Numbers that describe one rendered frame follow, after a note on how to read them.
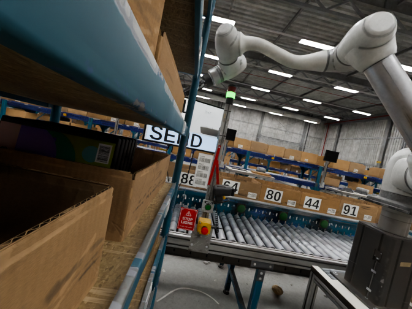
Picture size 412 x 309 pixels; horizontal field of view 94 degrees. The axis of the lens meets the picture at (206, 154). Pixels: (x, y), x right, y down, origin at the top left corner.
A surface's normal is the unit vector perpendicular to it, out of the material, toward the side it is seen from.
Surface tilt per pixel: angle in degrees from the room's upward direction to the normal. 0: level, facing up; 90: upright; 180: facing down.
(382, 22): 85
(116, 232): 90
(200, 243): 90
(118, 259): 0
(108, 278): 0
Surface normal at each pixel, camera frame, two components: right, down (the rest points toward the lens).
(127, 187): 0.08, 0.07
